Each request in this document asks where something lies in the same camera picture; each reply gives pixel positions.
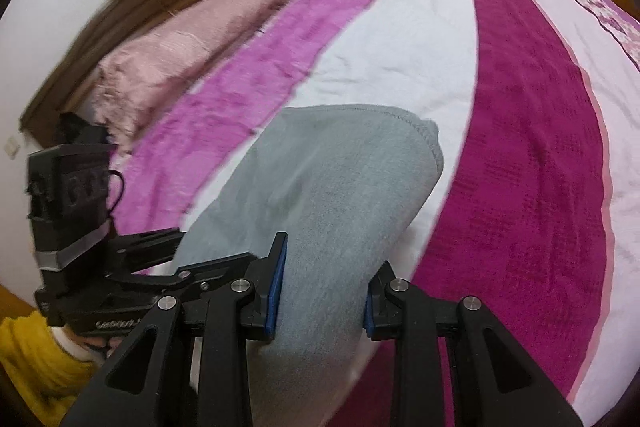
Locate white wall outlet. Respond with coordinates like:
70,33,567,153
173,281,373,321
3,136,21,159

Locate grey pants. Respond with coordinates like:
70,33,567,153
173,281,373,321
174,105,444,426

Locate yellow sleeve forearm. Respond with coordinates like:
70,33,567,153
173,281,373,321
1,311,102,426

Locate purple white floral bedspread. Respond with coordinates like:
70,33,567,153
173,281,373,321
115,0,639,426

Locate person's left hand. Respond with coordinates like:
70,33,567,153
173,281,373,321
58,325,124,364

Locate dark wooden headboard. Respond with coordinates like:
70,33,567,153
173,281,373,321
18,0,200,147

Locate pink checked folded quilt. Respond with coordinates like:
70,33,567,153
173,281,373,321
92,0,288,154

